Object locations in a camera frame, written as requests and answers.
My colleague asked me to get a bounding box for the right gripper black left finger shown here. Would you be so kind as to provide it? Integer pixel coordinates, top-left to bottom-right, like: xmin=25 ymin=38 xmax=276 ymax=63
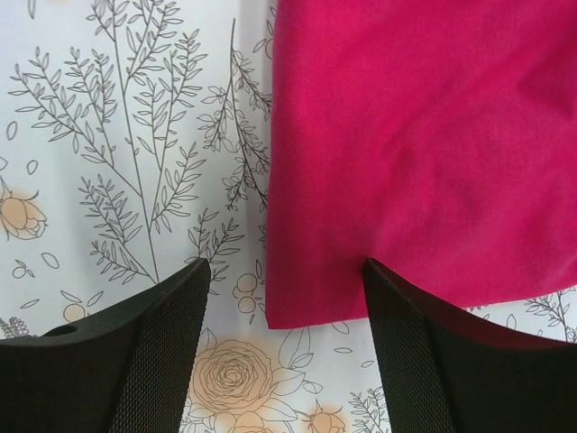
xmin=1 ymin=259 xmax=211 ymax=432

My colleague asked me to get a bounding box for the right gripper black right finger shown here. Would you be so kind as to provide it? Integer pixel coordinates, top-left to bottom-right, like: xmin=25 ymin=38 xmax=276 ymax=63
xmin=362 ymin=259 xmax=576 ymax=433

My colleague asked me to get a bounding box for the magenta t shirt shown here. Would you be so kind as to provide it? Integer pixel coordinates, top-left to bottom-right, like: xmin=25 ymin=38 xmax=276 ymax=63
xmin=265 ymin=1 xmax=576 ymax=329

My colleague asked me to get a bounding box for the floral table mat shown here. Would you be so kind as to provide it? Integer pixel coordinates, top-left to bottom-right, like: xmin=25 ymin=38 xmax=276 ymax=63
xmin=1 ymin=1 xmax=576 ymax=432

